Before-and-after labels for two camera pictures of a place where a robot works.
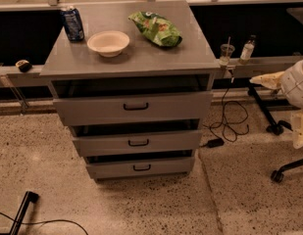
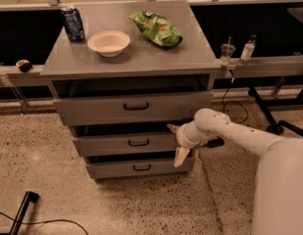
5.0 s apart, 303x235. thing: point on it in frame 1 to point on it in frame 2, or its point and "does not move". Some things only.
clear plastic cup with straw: [227, 50] does not move
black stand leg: [29, 197] does not move
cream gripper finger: [271, 80] to [186, 135]
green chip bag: [156, 28] does not move
